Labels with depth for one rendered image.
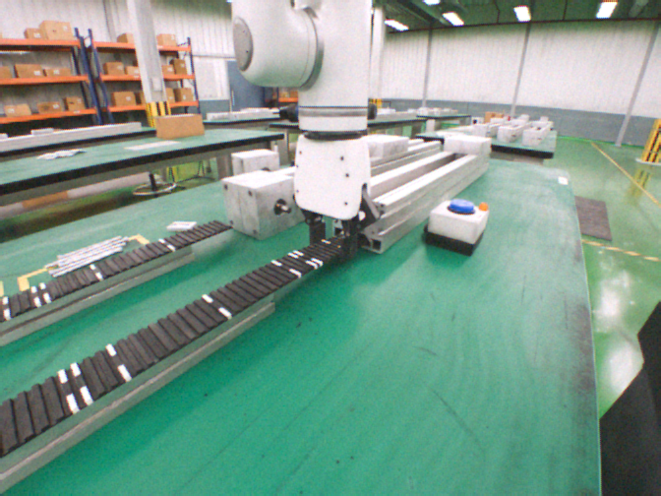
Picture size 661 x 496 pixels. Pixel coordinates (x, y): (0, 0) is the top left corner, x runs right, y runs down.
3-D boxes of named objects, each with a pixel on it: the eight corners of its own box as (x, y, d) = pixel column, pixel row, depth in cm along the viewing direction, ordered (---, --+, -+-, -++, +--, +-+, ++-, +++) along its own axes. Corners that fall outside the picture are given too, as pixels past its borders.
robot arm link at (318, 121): (281, 107, 34) (282, 133, 35) (339, 108, 29) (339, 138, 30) (325, 106, 40) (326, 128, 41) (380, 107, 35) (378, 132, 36)
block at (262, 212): (270, 244, 49) (264, 190, 44) (228, 226, 56) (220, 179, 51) (305, 227, 55) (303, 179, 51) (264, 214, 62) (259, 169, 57)
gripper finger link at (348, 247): (339, 218, 38) (338, 262, 41) (360, 224, 36) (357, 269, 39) (353, 212, 40) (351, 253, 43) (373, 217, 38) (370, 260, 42)
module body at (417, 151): (296, 224, 56) (294, 182, 52) (264, 214, 62) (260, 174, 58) (438, 162, 112) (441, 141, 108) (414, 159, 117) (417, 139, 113)
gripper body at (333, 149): (282, 125, 35) (287, 209, 41) (348, 130, 30) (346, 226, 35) (321, 121, 40) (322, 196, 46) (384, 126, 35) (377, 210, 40)
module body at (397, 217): (382, 254, 46) (387, 204, 42) (332, 237, 51) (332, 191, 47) (487, 171, 101) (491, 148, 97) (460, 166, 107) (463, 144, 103)
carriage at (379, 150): (382, 168, 75) (383, 142, 72) (347, 162, 82) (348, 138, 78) (406, 159, 87) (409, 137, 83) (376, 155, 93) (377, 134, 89)
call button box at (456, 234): (470, 257, 45) (479, 221, 42) (415, 240, 50) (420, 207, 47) (482, 240, 50) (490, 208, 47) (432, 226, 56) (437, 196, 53)
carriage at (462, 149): (477, 164, 82) (481, 142, 79) (442, 159, 88) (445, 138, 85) (487, 158, 93) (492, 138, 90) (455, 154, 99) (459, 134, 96)
